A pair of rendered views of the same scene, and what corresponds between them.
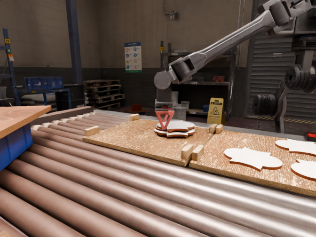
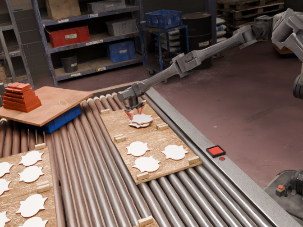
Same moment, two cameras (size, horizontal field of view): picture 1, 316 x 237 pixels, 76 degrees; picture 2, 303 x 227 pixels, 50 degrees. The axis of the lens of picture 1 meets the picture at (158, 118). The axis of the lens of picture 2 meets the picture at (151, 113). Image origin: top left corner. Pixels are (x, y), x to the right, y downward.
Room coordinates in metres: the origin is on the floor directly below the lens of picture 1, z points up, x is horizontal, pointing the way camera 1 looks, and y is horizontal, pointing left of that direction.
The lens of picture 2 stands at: (-0.51, -1.36, 1.88)
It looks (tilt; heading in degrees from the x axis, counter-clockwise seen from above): 26 degrees down; 44
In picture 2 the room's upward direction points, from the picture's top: 7 degrees counter-clockwise
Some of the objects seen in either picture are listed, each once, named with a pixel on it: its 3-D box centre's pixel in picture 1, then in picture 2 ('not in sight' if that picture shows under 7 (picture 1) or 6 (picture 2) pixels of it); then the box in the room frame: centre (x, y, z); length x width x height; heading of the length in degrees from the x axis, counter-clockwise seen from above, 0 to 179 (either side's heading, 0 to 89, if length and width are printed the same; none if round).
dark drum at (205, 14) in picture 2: (71, 105); (195, 41); (4.23, 1.85, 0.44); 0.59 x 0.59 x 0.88
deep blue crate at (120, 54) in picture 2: not in sight; (120, 49); (3.65, 3.20, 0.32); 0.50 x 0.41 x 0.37; 150
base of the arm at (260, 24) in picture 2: not in sight; (258, 30); (1.19, -0.62, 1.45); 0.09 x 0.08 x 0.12; 83
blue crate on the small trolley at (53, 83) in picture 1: (44, 82); (163, 19); (3.54, 1.97, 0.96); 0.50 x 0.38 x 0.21; 78
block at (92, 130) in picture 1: (91, 130); (105, 111); (0.74, 0.25, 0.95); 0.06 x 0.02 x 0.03; 150
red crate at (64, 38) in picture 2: not in sight; (68, 34); (2.83, 3.59, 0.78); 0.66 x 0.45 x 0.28; 153
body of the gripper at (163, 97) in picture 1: (164, 96); (133, 101); (0.76, -0.02, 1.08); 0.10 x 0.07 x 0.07; 2
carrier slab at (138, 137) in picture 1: (154, 135); (131, 121); (0.75, 0.02, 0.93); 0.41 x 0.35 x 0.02; 60
